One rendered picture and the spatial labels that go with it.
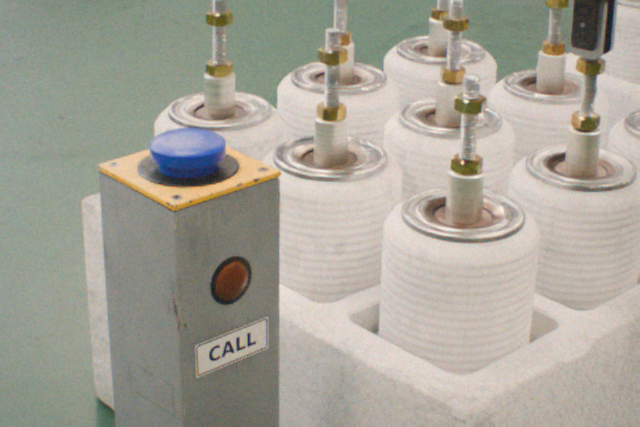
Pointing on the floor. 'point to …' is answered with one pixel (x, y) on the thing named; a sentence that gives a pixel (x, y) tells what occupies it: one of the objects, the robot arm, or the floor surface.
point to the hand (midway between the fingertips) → (593, 25)
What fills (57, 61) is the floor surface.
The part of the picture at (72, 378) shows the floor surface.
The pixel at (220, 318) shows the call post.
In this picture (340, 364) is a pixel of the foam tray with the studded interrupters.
